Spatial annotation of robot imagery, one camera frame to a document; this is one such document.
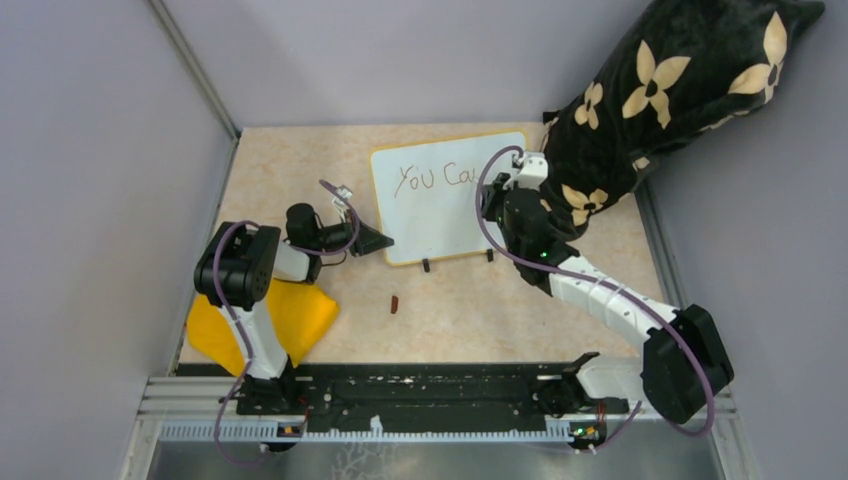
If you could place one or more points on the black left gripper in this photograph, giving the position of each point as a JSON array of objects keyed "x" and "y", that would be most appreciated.
[{"x": 368, "y": 241}]

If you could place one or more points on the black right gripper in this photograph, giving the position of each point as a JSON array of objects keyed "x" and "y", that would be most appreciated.
[{"x": 493, "y": 193}]

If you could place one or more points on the yellow-framed whiteboard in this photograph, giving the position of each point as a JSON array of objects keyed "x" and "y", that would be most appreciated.
[{"x": 425, "y": 195}]

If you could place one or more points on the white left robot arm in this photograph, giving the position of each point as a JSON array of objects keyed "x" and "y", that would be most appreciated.
[{"x": 258, "y": 309}]

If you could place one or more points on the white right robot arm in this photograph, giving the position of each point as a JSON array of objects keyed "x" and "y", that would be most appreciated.
[{"x": 683, "y": 363}]

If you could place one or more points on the yellow folded cloth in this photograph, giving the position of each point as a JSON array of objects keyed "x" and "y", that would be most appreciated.
[{"x": 300, "y": 315}]

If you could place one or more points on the black floral pillow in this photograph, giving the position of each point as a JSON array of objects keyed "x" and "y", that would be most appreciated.
[{"x": 683, "y": 69}]

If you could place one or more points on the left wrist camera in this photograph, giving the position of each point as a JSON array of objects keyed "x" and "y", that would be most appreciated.
[{"x": 341, "y": 199}]

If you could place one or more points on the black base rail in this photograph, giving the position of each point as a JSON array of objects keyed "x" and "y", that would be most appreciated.
[{"x": 370, "y": 403}]

